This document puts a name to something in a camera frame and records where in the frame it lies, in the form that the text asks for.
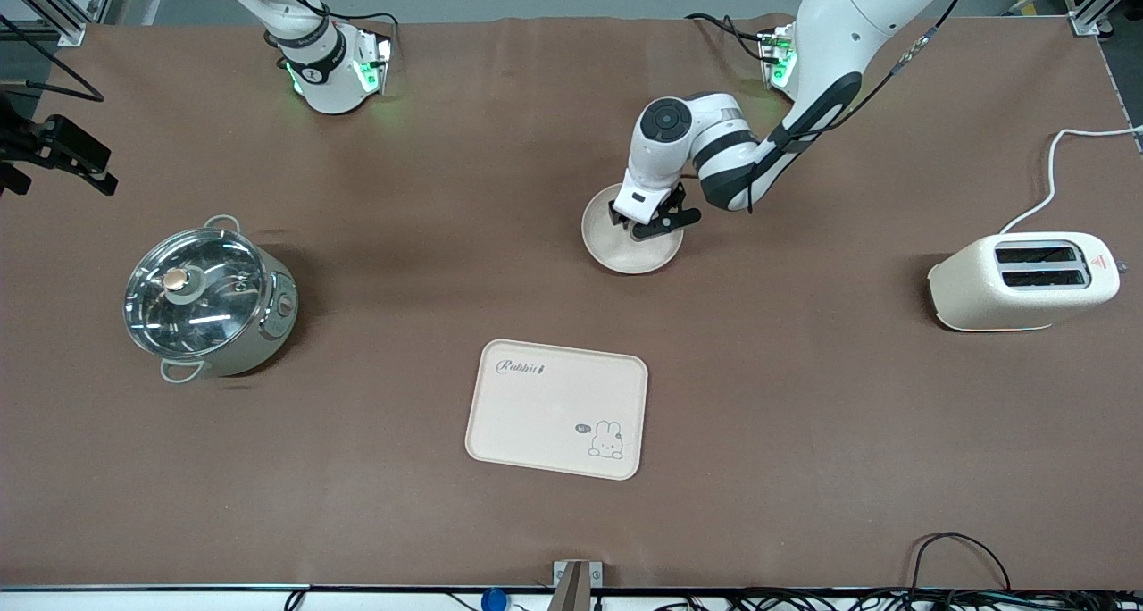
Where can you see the round cream plate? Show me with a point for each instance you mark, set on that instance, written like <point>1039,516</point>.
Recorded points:
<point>625,254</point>

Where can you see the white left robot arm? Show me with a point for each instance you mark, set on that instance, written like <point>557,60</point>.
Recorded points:
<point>857,21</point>

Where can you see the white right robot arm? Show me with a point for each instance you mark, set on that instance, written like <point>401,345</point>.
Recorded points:
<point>312,57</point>

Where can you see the glass pot lid with knob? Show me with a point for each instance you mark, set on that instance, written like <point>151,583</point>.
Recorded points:
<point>205,307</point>

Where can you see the cream rabbit print tray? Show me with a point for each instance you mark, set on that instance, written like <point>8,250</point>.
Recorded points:
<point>554,410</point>

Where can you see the brown table cover sheet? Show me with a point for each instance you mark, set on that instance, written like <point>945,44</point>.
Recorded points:
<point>804,504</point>

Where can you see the cream two-slot toaster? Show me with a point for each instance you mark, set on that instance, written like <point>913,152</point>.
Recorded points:
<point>1000,303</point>

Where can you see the blue round knob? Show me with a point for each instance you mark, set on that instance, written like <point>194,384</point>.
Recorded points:
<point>494,600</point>

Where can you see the grey metal table bracket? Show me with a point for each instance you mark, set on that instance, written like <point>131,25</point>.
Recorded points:
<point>577,584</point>

